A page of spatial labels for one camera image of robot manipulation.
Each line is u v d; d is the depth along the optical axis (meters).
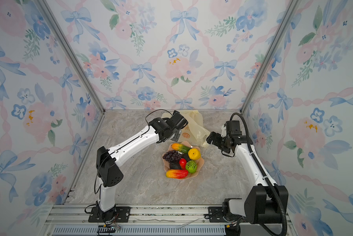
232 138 0.59
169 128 0.58
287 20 0.73
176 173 0.80
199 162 0.87
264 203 0.40
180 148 0.90
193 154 0.86
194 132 0.95
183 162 0.85
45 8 0.69
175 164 0.84
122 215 0.75
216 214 0.72
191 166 0.82
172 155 0.84
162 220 0.73
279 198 0.37
